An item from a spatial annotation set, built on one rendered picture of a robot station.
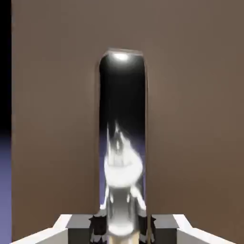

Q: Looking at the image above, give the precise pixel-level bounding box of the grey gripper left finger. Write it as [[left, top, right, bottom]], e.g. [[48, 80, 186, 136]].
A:
[[9, 213, 109, 244]]

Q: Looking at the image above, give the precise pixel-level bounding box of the shiny dark metal handle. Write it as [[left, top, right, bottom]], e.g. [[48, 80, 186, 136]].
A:
[[98, 48, 148, 244]]

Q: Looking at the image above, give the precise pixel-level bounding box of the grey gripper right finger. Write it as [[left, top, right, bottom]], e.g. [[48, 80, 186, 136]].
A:
[[139, 213, 237, 244]]

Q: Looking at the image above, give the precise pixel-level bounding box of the brown cabinet door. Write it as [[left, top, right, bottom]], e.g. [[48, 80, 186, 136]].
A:
[[10, 0, 244, 244]]

